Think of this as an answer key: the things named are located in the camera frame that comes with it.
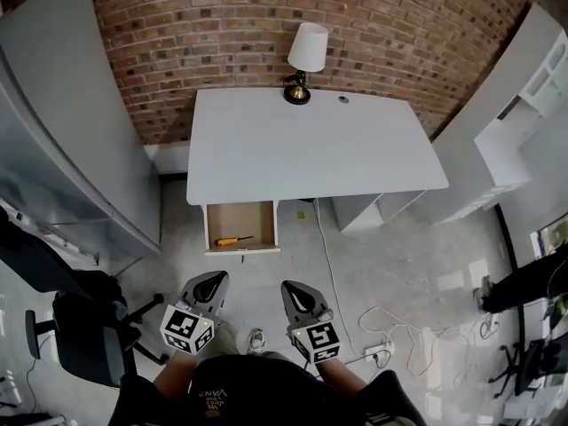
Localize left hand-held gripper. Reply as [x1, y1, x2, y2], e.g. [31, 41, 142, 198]
[159, 271, 230, 355]

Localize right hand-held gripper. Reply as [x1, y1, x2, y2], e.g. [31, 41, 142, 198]
[281, 280, 343, 366]

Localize orange handle screwdriver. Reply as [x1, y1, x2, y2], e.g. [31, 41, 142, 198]
[215, 235, 256, 247]

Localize white drawer with brown inside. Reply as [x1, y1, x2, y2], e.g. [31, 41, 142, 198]
[203, 199, 282, 257]

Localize person's right forearm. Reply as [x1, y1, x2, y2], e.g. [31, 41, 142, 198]
[316, 360, 370, 395]

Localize person's left forearm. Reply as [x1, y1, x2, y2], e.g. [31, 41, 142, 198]
[152, 350, 200, 399]

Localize person's khaki trouser leg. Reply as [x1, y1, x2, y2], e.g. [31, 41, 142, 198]
[207, 319, 250, 364]

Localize person's grey sneaker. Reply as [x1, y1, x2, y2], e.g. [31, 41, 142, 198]
[245, 328, 268, 357]

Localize person's black shirt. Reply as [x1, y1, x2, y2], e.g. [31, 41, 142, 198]
[107, 353, 428, 426]

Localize black mesh office chair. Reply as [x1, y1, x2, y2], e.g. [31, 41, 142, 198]
[0, 205, 166, 391]

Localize white desk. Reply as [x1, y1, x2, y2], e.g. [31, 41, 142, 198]
[185, 87, 451, 234]

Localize grey refrigerator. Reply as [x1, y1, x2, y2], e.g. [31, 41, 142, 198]
[0, 0, 162, 280]

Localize black office chair with armrests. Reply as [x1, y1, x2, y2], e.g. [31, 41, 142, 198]
[486, 335, 568, 399]

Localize white bookshelf desk unit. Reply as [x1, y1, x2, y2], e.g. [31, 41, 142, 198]
[431, 1, 568, 226]

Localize glass window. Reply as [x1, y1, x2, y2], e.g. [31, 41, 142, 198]
[529, 212, 568, 257]

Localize table lamp with white shade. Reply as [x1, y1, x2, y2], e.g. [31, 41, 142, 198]
[282, 21, 330, 106]

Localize long white power cable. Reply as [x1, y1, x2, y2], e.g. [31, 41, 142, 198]
[312, 197, 370, 357]

